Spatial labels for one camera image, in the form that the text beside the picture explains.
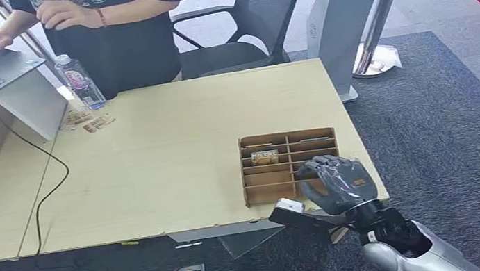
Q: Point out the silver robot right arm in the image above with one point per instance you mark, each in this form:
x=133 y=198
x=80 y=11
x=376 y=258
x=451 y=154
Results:
x=423 y=259

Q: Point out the person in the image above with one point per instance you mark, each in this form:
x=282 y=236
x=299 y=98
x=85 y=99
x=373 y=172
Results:
x=127 y=52

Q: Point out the thin silver metal pole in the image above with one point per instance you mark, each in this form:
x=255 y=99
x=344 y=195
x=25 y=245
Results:
x=28 y=39

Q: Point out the white angled stand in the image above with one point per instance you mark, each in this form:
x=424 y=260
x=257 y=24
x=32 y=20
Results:
x=32 y=106

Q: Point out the wooden desk leg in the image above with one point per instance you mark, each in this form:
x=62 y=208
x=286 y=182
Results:
x=339 y=234

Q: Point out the black mesh office chair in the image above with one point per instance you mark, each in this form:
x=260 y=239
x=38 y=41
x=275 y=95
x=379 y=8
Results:
x=268 y=0

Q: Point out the white floor strip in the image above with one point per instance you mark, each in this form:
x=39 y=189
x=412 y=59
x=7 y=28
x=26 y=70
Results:
x=188 y=245

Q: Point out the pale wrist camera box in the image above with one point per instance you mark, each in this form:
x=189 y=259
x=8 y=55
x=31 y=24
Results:
x=288 y=205

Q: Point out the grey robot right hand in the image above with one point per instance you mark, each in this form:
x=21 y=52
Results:
x=342 y=186

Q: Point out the person's right forearm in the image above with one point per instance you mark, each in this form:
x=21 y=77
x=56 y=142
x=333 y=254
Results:
x=19 y=25

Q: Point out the yellow tape piece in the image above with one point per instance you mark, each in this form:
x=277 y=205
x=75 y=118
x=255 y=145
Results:
x=130 y=243

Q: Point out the grey kiosk stand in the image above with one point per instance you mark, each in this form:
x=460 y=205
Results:
x=346 y=23

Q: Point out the clear plastic water bottle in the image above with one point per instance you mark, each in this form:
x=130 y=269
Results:
x=83 y=88

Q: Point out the dark grey carpet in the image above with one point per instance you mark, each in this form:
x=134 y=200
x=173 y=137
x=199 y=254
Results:
x=429 y=128

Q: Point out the person's left hand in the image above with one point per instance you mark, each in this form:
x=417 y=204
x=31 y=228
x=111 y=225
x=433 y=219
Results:
x=68 y=14

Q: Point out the person's left forearm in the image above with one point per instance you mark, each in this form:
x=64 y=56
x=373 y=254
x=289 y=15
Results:
x=135 y=12

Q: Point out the brown hotel card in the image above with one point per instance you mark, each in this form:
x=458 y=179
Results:
x=265 y=157

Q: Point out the wooden card organizer box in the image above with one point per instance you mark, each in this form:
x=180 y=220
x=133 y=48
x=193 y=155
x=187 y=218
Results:
x=269 y=179

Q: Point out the grey card edge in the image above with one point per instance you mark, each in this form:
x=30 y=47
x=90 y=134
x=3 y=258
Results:
x=314 y=139

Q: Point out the grey under-desk panel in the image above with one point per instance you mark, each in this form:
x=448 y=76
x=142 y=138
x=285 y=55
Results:
x=245 y=243

